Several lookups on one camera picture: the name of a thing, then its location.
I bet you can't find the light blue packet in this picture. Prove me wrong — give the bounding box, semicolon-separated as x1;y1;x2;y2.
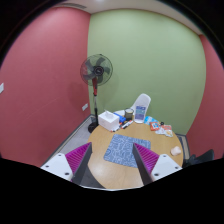
144;116;158;125

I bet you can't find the white printed packet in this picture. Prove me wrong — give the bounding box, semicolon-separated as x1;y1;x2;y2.
155;125;173;137

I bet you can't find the black marker pen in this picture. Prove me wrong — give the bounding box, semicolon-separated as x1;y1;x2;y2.
121;120;133;129

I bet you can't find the white plastic chair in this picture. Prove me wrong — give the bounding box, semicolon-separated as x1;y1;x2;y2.
131;93;151;112

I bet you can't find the pink computer mouse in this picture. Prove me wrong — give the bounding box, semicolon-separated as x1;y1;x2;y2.
171;146;181;156

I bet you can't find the white wall socket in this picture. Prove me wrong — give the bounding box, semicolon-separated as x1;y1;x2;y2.
82;103;88;111

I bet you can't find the blue patterned mouse pad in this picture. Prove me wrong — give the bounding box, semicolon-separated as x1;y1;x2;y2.
104;134;151;168

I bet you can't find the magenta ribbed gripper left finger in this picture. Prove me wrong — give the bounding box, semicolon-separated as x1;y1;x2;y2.
65;142;92;185

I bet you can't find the white wall switch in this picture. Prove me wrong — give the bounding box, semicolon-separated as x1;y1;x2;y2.
0;83;4;93

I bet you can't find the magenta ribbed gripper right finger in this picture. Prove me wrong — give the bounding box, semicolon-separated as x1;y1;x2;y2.
132;143;159;185

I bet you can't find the white tissue box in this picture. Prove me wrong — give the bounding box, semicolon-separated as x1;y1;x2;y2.
98;111;119;131

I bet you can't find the black office chair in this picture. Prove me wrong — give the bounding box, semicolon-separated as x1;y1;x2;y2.
182;149;214;168

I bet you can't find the blue small box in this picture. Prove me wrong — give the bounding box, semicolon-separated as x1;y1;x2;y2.
113;113;126;123

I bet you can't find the orange snack packet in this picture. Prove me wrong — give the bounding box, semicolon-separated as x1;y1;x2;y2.
150;122;160;131

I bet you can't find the dark round jar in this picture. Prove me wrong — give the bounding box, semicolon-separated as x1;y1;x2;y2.
125;108;134;121

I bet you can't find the black standing fan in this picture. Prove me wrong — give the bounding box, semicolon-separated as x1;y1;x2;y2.
80;53;114;134

